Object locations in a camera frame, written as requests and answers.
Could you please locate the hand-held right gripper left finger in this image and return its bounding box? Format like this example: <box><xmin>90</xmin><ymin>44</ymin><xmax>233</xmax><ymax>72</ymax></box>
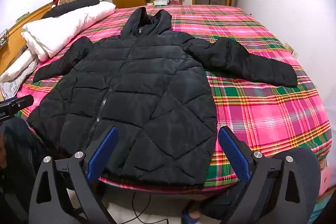
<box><xmin>28</xmin><ymin>126</ymin><xmax>119</xmax><ymax>224</ymax></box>

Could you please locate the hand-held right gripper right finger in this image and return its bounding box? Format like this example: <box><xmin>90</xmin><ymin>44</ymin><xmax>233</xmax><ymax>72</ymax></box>
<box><xmin>218</xmin><ymin>126</ymin><xmax>314</xmax><ymax>224</ymax></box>

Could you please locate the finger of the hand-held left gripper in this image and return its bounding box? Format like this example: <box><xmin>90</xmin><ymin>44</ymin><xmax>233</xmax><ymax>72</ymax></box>
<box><xmin>15</xmin><ymin>94</ymin><xmax>34</xmax><ymax>110</ymax></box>

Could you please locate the black puffer jacket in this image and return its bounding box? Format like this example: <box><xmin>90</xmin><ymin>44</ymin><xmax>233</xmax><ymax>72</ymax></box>
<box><xmin>26</xmin><ymin>7</ymin><xmax>298</xmax><ymax>186</ymax></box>

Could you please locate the white pillow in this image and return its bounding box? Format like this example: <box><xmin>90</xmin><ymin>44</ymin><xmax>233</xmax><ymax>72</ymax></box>
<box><xmin>0</xmin><ymin>49</ymin><xmax>40</xmax><ymax>83</ymax></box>

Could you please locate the person's left leg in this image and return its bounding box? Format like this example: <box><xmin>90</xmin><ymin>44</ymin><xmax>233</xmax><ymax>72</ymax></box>
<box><xmin>0</xmin><ymin>116</ymin><xmax>53</xmax><ymax>224</ymax></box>

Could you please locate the wooden headboard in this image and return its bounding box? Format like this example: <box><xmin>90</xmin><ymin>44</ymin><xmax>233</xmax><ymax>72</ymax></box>
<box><xmin>0</xmin><ymin>2</ymin><xmax>55</xmax><ymax>75</ymax></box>

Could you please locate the pink plaid bed sheet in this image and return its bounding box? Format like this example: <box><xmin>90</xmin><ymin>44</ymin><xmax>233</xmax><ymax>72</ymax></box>
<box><xmin>16</xmin><ymin>4</ymin><xmax>332</xmax><ymax>191</ymax></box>

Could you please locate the blue slipper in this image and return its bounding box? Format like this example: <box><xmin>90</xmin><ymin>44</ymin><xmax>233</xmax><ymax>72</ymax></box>
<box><xmin>181</xmin><ymin>210</ymin><xmax>202</xmax><ymax>224</ymax></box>

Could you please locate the white folded quilt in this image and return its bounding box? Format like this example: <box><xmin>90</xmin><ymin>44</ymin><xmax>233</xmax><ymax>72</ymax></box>
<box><xmin>21</xmin><ymin>1</ymin><xmax>116</xmax><ymax>62</ymax></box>

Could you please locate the black pillow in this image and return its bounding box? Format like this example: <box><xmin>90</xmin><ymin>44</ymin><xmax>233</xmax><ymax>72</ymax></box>
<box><xmin>41</xmin><ymin>0</ymin><xmax>101</xmax><ymax>19</ymax></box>

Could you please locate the beige wall socket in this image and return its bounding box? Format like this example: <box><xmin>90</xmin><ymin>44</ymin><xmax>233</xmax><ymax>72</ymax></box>
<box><xmin>285</xmin><ymin>42</ymin><xmax>298</xmax><ymax>58</ymax></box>

